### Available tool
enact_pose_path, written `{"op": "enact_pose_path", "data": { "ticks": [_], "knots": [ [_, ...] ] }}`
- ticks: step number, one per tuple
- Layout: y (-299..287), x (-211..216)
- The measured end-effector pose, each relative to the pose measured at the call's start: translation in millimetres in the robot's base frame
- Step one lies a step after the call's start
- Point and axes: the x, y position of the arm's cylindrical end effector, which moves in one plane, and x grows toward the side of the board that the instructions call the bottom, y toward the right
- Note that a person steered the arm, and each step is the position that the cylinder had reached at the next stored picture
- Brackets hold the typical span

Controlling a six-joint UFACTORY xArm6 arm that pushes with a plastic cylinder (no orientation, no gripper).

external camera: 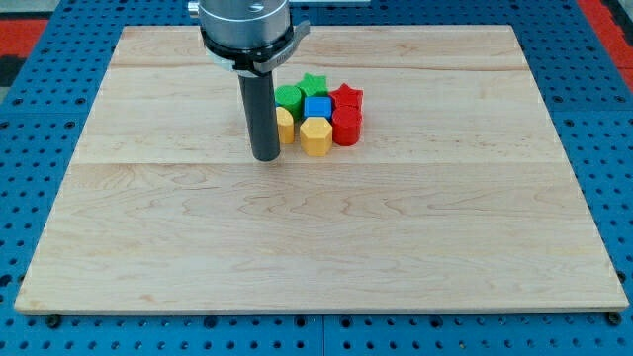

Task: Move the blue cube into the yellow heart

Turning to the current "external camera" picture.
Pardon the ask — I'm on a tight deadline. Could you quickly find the green star block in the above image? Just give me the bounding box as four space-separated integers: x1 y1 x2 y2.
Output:
296 73 328 97

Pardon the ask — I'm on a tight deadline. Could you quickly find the red cylinder block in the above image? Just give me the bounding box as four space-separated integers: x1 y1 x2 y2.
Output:
331 106 362 146

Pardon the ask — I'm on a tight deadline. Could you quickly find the yellow heart block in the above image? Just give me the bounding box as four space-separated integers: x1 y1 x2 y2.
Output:
276 107 295 144

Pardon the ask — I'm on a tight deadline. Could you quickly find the light wooden board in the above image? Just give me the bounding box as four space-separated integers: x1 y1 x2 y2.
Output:
15 26 629 315

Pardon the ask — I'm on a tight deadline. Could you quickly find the green cylinder block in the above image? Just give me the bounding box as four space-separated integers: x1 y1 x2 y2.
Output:
274 85 304 121

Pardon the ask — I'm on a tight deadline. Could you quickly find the red star block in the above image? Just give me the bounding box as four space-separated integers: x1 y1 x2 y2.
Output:
328 83 364 110

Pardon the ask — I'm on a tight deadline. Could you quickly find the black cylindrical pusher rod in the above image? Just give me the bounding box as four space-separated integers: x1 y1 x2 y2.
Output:
238 72 281 162

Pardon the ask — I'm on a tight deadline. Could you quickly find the yellow hexagon block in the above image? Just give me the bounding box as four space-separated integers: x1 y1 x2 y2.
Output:
300 117 332 156

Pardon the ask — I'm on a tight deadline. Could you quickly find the blue cube block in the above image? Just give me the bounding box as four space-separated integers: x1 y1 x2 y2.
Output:
304 96 332 121

